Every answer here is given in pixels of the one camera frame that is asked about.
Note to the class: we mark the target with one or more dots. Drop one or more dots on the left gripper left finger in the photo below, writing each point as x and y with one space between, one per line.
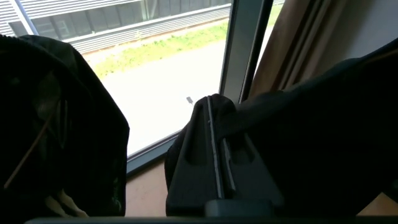
192 180

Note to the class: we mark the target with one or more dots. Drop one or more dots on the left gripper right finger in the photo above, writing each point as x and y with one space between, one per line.
255 183

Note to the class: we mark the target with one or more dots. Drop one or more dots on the black garment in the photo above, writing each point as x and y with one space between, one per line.
326 140

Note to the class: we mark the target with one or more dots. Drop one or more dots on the pink clothes hanger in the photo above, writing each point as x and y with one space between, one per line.
28 152

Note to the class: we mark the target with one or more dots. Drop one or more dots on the window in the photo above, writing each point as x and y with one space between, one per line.
242 46

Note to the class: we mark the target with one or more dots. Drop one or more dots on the brown curtain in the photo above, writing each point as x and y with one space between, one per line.
280 46

